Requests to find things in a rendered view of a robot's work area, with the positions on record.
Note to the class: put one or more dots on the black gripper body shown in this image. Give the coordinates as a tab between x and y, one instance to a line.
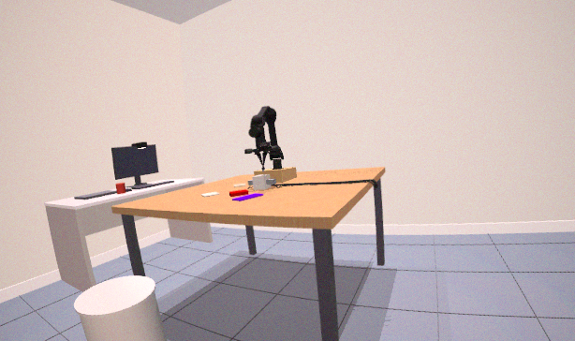
250	151

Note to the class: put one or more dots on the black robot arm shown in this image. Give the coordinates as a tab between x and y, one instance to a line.
256	130

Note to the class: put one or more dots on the red rectangular block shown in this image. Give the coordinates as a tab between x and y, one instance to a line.
238	193

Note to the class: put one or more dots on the purple flat block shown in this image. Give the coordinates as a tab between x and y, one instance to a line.
248	197

